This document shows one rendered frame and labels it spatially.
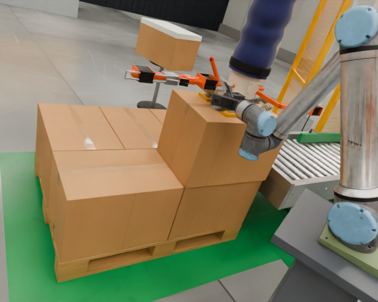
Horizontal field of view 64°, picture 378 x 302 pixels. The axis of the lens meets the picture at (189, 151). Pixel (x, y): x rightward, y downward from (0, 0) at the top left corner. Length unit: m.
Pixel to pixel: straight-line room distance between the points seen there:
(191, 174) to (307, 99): 0.68
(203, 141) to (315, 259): 0.71
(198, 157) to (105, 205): 0.50
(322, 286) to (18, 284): 1.40
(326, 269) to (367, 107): 0.58
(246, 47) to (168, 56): 1.88
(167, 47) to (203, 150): 2.08
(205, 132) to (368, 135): 0.71
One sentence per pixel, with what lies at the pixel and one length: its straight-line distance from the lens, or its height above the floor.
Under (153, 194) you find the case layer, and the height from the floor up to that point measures 0.52.
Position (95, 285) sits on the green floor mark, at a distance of 1.81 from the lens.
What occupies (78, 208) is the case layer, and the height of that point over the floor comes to 0.49.
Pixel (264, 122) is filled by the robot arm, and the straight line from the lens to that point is 1.22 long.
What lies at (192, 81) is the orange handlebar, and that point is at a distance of 1.51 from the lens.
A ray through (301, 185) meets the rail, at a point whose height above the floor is 0.59.
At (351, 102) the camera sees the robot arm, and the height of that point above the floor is 1.29.
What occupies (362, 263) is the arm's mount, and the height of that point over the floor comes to 0.77.
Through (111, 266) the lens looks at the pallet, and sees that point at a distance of 1.86.
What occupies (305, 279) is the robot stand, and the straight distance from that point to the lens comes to 1.46.
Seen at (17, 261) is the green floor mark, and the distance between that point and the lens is 1.91.
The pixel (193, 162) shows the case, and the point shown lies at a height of 0.71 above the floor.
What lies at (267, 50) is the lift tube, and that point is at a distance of 1.64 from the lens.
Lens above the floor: 1.46
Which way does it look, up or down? 27 degrees down
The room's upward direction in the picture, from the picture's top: 18 degrees clockwise
